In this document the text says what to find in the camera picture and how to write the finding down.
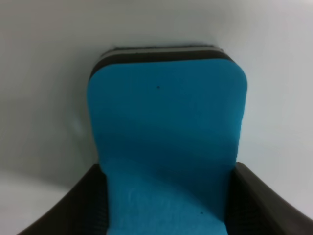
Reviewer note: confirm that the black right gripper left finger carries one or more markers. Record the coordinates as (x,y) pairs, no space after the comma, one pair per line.
(83,210)

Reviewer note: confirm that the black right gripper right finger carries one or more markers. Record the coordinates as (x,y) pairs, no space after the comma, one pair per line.
(253,208)

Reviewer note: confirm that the blue whiteboard eraser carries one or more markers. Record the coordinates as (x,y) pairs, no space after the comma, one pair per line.
(166,123)

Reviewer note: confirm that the white whiteboard with aluminium frame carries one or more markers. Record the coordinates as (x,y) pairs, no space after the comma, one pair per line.
(48,47)

